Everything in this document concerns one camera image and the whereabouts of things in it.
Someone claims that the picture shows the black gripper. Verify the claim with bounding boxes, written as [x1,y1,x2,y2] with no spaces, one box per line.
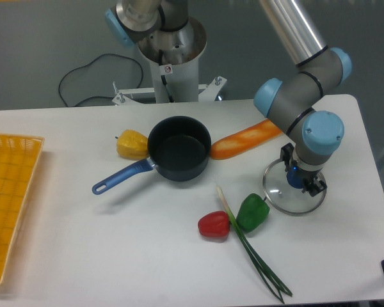
[280,143,326,196]

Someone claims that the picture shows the glass lid with blue knob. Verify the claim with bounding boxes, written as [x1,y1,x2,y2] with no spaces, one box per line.
[262,159,326,216]

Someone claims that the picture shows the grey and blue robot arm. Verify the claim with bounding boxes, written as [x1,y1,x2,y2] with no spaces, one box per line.
[105,1,352,196]

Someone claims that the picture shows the orange baguette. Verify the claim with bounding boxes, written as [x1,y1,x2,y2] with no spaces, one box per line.
[210,120,282,160]

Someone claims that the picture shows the green bell pepper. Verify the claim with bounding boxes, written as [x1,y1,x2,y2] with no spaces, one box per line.
[236,193,270,233]

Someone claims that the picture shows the red bell pepper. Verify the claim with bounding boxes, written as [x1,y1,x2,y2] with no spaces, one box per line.
[198,211,230,238]

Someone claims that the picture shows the green spring onion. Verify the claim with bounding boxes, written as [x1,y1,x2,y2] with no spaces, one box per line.
[216,185,292,304]

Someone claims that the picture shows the dark blue saucepan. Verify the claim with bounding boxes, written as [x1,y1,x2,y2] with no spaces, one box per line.
[92,116,212,195]

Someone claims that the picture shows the yellow bell pepper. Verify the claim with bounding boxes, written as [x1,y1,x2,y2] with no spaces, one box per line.
[116,129,148,160]

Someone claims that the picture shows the yellow woven basket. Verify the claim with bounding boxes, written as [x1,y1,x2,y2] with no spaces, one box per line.
[0,133,45,285]

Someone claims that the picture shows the white base frame with bolts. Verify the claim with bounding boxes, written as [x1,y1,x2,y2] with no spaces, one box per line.
[111,75,227,106]

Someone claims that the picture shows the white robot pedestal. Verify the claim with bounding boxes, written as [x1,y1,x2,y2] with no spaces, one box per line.
[138,17,207,104]

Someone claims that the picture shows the black cable on floor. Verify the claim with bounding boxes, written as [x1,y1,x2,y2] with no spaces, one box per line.
[58,52,144,107]

